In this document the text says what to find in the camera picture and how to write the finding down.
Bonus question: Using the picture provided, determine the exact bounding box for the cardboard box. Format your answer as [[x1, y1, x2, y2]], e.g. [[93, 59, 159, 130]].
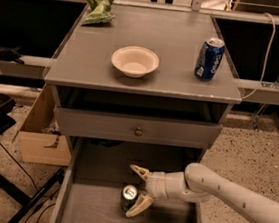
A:
[[18, 86, 71, 166]]

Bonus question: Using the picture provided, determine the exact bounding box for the black floor cable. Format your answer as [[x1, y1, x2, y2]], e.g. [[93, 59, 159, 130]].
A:
[[0, 138, 63, 223]]

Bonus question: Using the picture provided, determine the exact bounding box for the open grey middle drawer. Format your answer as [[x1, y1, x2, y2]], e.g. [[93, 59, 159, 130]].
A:
[[49, 138, 202, 223]]

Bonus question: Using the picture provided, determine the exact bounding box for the white paper bowl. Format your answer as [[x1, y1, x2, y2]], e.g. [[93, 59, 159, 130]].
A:
[[111, 46, 159, 78]]

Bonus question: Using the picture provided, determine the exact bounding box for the grey top drawer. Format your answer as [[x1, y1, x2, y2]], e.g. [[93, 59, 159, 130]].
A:
[[54, 107, 222, 149]]

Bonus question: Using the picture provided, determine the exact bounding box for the white cable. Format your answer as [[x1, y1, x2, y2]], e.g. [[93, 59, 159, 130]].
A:
[[241, 11, 278, 103]]

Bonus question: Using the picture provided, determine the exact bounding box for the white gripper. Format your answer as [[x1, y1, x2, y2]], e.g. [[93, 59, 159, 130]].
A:
[[126, 164, 210, 218]]

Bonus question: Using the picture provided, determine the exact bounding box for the green soda can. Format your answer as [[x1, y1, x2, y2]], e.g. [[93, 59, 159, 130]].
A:
[[120, 185, 138, 212]]

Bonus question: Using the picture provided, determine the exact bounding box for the round metal drawer knob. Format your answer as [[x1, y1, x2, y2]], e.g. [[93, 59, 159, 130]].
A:
[[134, 127, 143, 137]]

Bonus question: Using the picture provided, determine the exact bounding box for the green chip bag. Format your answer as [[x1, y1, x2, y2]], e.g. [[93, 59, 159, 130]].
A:
[[82, 0, 115, 26]]

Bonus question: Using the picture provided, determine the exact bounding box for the grey drawer cabinet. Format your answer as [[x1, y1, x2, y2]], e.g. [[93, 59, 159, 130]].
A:
[[46, 4, 240, 223]]

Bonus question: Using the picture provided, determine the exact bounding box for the blue soda can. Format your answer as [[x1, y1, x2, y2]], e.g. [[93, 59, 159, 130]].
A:
[[194, 37, 225, 81]]

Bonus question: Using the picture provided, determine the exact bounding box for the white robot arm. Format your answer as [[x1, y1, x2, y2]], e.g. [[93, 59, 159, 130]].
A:
[[126, 163, 279, 223]]

